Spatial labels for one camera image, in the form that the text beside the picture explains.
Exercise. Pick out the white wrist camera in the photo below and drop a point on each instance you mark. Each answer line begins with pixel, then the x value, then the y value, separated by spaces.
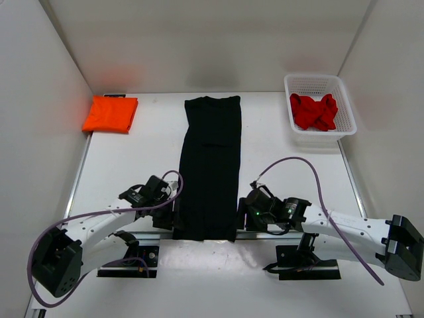
pixel 172 188
pixel 256 184

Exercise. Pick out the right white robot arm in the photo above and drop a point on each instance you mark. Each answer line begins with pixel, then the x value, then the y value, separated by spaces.
pixel 395 244

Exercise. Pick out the aluminium rail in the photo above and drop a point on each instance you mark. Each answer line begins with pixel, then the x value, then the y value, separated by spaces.
pixel 151 235

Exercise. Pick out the black t shirt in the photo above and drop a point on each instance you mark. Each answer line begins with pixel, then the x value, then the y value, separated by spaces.
pixel 209 165

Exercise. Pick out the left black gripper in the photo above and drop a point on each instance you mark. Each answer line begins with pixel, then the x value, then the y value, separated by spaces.
pixel 165 222

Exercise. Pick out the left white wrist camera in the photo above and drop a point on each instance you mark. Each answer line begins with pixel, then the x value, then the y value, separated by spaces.
pixel 172 188

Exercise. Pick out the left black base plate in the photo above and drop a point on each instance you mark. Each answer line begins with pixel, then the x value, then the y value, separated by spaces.
pixel 142 263

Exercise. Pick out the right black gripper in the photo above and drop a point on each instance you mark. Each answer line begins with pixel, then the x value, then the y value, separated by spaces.
pixel 246 220

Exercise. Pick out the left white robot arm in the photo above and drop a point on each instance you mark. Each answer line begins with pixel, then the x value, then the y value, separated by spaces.
pixel 68 250

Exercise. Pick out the white plastic basket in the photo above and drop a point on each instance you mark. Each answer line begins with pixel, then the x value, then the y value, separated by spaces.
pixel 317 86

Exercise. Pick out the red t shirt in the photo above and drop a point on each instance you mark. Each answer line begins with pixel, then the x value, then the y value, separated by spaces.
pixel 308 113

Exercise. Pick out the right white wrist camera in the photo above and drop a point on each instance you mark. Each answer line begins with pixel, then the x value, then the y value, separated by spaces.
pixel 256 184

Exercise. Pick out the orange t shirt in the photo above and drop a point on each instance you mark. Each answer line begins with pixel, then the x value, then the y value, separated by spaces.
pixel 111 115

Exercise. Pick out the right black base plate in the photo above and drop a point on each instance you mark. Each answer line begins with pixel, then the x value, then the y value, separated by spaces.
pixel 299 262

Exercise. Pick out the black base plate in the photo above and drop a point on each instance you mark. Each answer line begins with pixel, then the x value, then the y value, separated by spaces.
pixel 142 263
pixel 299 262

